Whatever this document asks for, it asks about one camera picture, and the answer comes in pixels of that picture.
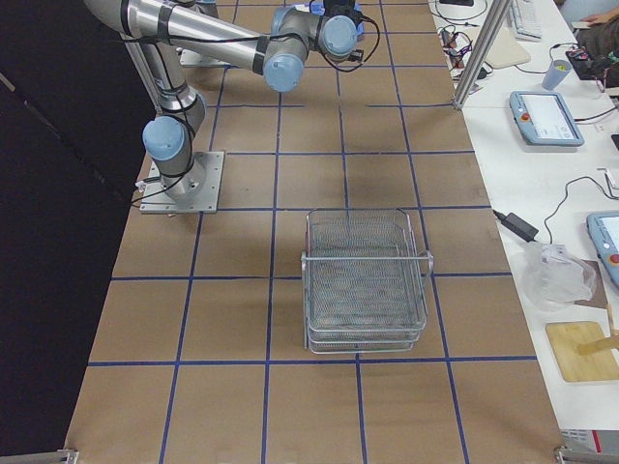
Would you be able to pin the wooden cutting board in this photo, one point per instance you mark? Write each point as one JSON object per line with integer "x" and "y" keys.
{"x": 583, "y": 352}

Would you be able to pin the black curtain panel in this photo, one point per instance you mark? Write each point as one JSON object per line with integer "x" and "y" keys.
{"x": 72, "y": 111}

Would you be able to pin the aluminium frame post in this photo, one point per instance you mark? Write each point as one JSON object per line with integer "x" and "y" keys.
{"x": 488, "y": 32}

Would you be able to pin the blue plastic cup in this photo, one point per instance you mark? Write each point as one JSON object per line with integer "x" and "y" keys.
{"x": 556, "y": 73}

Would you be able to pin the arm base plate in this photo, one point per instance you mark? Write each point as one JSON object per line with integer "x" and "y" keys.
{"x": 192, "y": 59}
{"x": 197, "y": 192}

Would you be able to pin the white keyboard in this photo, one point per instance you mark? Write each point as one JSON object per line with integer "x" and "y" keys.
{"x": 524, "y": 22}

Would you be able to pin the beige mouse pad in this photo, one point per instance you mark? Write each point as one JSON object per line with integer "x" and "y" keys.
{"x": 506, "y": 51}

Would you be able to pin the blue teach pendant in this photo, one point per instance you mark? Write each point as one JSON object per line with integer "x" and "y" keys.
{"x": 543, "y": 119}
{"x": 602, "y": 228}

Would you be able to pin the clear plastic bag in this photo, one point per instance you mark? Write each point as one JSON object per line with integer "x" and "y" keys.
{"x": 553, "y": 277}

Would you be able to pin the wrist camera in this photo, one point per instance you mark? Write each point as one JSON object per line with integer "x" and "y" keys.
{"x": 356, "y": 56}

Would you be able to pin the black power adapter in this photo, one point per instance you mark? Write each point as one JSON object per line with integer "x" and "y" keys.
{"x": 524, "y": 230}

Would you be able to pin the blue plastic tray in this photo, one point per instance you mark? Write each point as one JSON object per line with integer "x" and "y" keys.
{"x": 319, "y": 9}

